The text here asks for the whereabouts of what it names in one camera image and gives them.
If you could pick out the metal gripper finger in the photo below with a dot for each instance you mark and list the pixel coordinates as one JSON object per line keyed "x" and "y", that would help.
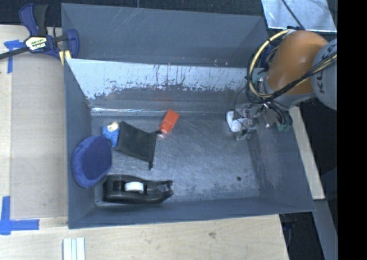
{"x": 246, "y": 134}
{"x": 239, "y": 113}

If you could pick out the white round object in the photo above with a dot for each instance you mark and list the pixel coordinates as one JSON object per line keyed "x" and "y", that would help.
{"x": 233, "y": 124}

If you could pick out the grey metal bin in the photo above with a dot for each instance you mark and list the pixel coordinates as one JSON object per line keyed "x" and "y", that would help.
{"x": 200, "y": 161}

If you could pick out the black cloth pouch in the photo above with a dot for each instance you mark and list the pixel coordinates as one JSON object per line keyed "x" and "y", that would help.
{"x": 137, "y": 141}

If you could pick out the blue toy figure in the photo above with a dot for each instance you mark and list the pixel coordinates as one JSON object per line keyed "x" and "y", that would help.
{"x": 110, "y": 134}

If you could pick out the black tape dispenser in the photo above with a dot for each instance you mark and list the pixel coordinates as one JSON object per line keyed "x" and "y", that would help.
{"x": 123, "y": 194}

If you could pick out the pale wood board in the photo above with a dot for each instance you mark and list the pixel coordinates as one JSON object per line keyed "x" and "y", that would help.
{"x": 37, "y": 138}

